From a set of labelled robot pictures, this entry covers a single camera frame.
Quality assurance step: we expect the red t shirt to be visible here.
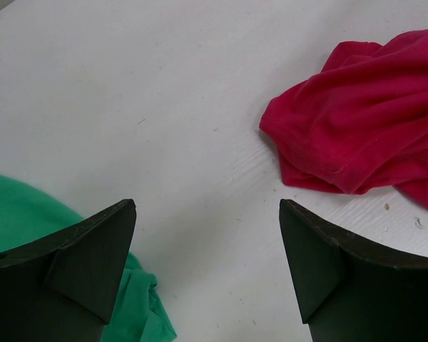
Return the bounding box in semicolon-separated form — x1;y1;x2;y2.
260;29;428;209

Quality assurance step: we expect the green t shirt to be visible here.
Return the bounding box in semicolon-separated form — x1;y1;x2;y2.
0;175;177;342

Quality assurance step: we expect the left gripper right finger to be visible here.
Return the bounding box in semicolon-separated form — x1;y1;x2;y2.
279;199;428;342

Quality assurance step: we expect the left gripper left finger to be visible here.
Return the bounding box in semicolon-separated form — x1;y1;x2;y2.
0;199;136;341

